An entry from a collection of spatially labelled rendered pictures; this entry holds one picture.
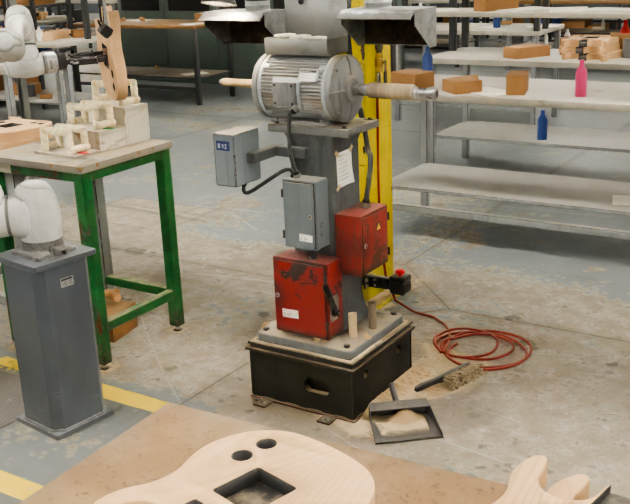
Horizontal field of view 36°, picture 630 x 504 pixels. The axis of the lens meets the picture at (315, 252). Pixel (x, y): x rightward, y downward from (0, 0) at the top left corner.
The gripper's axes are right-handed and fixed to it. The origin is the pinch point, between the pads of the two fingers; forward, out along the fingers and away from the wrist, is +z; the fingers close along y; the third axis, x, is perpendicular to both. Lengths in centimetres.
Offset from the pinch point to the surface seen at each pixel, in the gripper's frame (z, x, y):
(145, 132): 16.8, -40.0, -12.6
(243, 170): 30, -28, 87
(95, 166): -13.4, -40.5, 22.3
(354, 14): 73, 26, 95
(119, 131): 3.5, -35.4, -5.0
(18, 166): -42, -45, -6
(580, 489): 9, -5, 315
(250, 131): 36, -15, 83
